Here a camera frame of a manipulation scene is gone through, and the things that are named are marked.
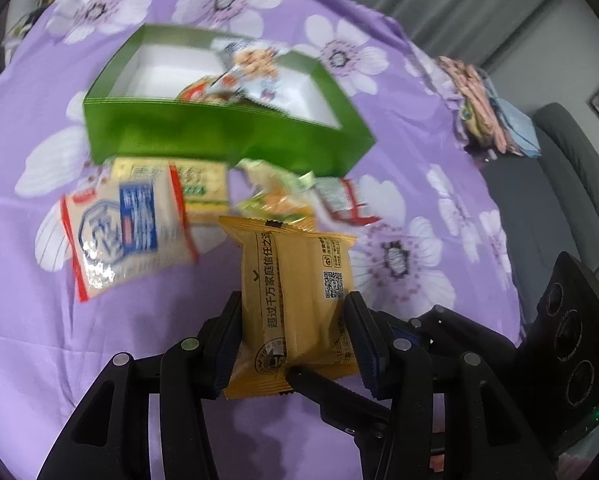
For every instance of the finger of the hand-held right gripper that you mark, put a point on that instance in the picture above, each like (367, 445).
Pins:
(339, 400)
(459, 332)

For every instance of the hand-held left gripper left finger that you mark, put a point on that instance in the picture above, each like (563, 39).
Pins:
(227, 345)

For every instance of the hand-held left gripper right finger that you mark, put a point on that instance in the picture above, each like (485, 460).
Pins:
(367, 350)

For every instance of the tan cake packet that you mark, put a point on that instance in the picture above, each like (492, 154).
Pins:
(289, 285)

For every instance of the yellow green snack packet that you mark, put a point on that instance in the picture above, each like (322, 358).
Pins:
(274, 207)

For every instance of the white blue red-edged packet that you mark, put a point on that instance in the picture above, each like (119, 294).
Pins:
(129, 230)

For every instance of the red grey snack packet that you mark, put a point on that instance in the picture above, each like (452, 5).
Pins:
(342, 200)

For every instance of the yellow green cracker packet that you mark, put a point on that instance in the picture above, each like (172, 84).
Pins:
(204, 185)

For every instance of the green cardboard box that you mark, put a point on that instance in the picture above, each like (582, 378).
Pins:
(219, 135)

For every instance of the orange panda snack packet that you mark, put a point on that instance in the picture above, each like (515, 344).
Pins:
(202, 91)

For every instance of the clear white peanut packet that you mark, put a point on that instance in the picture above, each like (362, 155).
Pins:
(254, 70)

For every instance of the grey sofa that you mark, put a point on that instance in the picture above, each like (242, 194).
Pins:
(544, 200)

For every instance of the pile of folded clothes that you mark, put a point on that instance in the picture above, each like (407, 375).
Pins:
(484, 105)

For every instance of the grey curtain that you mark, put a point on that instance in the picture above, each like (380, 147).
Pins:
(454, 5)

